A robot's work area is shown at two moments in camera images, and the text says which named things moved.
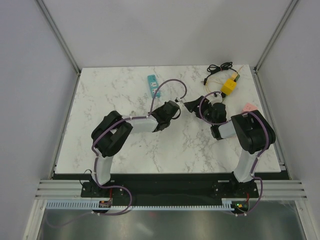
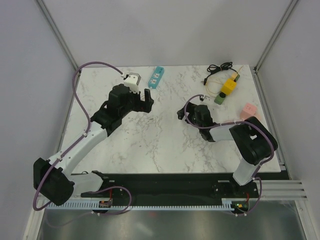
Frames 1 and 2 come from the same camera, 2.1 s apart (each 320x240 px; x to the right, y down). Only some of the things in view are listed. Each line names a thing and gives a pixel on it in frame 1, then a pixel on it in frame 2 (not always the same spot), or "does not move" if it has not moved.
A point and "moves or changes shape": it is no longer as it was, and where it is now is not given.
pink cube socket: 249,107 does not move
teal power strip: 153,86 moves or changes shape
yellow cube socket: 228,86 does not move
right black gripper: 192,106 -> 190,108
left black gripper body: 157,110 -> 134,104
